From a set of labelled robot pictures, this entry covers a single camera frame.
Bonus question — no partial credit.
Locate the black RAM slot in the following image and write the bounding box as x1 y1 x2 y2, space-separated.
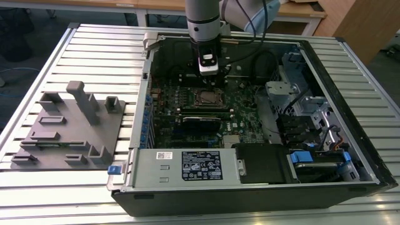
179 107 230 113
182 73 202 87

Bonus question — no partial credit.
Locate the black graphics card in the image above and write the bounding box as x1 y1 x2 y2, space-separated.
181 116 222 136

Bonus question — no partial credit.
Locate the silver metal drive cage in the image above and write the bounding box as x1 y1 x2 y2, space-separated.
263 52 337 132

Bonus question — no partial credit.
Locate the green motherboard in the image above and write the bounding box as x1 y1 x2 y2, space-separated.
146 78 281 150

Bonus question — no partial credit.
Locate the grey case latch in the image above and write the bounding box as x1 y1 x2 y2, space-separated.
141 32 158 51

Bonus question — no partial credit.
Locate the black plastic disk bay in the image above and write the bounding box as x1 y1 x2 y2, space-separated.
277 114 322 145

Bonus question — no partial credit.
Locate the black fan shroud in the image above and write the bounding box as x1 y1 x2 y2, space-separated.
231 144 297 186

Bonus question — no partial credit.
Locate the hard disk in blue carrier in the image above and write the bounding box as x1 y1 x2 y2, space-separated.
287 151 350 185

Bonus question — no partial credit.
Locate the silver power supply unit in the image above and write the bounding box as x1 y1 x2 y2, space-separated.
123 149 242 189

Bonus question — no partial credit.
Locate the grey parts rack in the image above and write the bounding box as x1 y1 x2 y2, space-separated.
9 81 127 170

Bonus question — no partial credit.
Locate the wooden cabinet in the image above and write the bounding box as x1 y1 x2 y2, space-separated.
311 0 400 65

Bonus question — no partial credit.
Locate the black PC case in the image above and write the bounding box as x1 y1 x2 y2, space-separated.
105 31 400 218

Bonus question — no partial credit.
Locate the black chair base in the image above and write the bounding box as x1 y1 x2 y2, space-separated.
385 44 400 58

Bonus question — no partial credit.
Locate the black office chair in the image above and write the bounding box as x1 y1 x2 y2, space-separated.
0 11 34 63

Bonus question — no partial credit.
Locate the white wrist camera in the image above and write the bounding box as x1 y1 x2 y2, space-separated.
197 53 219 76

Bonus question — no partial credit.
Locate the thick black looped cable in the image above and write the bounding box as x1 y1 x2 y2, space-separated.
251 50 279 82

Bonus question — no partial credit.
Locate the thin black case cable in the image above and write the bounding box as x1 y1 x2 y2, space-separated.
282 85 310 115

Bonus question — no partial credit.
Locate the wooden desk white frame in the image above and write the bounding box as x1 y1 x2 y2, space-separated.
0 0 147 27
137 0 327 36

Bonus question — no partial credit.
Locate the black wire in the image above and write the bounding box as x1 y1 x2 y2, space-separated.
321 125 341 147

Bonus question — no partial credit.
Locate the blue floor cable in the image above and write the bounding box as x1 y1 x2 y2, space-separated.
0 67 39 75

